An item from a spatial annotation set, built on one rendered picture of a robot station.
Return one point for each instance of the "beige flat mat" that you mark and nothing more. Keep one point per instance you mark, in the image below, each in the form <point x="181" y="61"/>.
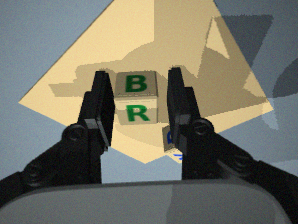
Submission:
<point x="154" y="35"/>

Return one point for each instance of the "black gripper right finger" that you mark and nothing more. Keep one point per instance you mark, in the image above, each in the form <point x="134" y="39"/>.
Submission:
<point x="211" y="156"/>

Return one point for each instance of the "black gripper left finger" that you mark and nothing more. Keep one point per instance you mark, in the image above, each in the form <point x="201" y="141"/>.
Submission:
<point x="75" y="159"/>

